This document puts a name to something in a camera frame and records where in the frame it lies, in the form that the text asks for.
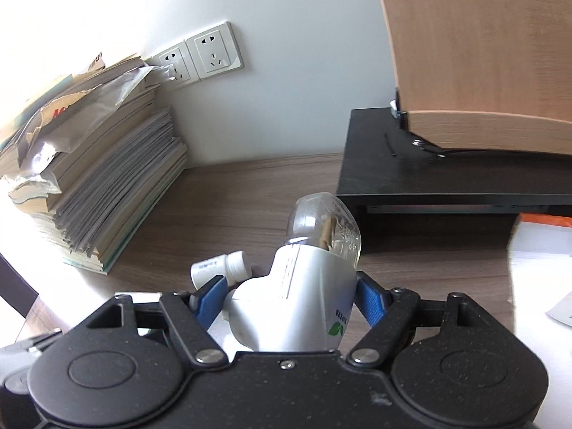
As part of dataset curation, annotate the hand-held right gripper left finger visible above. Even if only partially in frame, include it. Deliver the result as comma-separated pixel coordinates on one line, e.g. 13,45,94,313
78,274,230,367

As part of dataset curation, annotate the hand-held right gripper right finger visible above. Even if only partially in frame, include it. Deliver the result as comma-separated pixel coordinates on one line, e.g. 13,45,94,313
351,272,491,367

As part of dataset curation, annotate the white plug-in mosquito repellent heater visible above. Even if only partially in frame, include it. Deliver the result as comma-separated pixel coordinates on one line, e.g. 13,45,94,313
223,191,362,353

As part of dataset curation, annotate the small white bottle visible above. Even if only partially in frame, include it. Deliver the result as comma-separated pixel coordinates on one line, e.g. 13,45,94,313
190,250,252,290

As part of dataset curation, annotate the black desk riser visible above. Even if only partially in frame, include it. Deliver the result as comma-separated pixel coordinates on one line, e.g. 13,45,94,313
336,107,572,215

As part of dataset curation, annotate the stack of books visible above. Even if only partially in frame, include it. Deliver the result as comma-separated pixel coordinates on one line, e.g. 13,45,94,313
0,54,188,275

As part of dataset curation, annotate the orange and white box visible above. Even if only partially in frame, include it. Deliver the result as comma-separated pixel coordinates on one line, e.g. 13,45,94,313
507,212,572,336

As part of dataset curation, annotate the white paper slip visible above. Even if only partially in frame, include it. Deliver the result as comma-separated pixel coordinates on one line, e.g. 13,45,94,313
544,292,572,326

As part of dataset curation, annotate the crumpled clear plastic bag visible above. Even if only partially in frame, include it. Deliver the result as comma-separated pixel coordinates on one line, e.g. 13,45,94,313
2,65,179,206

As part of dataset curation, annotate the wooden panel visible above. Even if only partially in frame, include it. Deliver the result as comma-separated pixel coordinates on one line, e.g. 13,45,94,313
371,0,572,157

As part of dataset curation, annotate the metal wire clip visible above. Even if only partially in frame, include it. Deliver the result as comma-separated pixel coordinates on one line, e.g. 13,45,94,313
412,139,447,158

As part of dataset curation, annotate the black panel bracket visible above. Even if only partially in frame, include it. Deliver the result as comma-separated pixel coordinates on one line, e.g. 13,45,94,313
389,89,408,131

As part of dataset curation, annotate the white wall socket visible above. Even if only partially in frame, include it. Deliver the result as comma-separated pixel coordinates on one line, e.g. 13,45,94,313
185,21,245,80
152,41,199,88

